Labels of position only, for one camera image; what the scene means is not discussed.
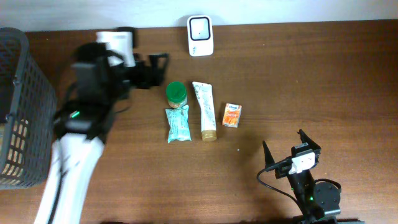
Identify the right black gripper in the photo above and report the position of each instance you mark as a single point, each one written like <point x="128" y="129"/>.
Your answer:
<point x="316" y="148"/>

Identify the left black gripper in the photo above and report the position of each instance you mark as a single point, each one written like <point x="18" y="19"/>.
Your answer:
<point x="146" y="79"/>

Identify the green lid jar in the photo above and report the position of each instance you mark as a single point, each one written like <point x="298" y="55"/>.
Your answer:
<point x="176" y="94"/>

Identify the white tube gold cap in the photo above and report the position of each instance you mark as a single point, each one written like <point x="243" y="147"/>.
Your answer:
<point x="204" y="95"/>

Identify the teal snack packet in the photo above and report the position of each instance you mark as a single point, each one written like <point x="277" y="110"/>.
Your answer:
<point x="178" y="122"/>

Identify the orange tissue pack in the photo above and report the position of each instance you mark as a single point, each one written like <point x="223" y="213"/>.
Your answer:
<point x="232" y="114"/>

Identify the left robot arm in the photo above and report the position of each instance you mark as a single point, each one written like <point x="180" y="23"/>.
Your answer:
<point x="83" y="122"/>

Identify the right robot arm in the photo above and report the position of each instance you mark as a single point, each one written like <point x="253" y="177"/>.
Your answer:
<point x="317" y="199"/>

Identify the grey plastic mesh basket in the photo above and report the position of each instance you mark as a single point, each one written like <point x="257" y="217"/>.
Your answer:
<point x="28" y="103"/>

